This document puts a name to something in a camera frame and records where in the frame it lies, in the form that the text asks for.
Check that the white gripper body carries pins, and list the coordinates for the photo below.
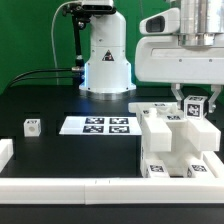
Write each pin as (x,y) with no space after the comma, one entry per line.
(161,59)

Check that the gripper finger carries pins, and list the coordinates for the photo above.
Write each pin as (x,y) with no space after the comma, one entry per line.
(176,89)
(216,90)

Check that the white cube nut with tag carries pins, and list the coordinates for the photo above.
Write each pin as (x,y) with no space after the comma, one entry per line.
(32,127)

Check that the white flat chair panel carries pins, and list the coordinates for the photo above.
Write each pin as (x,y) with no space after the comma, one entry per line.
(99,125)

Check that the white border fence frame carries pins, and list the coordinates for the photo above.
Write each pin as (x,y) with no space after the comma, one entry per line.
(81,170)

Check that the white chair seat block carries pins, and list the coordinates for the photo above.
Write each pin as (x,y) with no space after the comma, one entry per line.
(176,160)

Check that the white chair side frame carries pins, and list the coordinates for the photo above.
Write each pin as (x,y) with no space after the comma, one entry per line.
(201,133)

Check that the small white cube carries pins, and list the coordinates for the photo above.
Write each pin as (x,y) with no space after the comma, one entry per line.
(195,106)

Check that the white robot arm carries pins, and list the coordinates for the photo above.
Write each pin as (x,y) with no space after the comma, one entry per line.
(182,45)

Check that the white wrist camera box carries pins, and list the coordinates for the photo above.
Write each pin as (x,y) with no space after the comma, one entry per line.
(166,22)

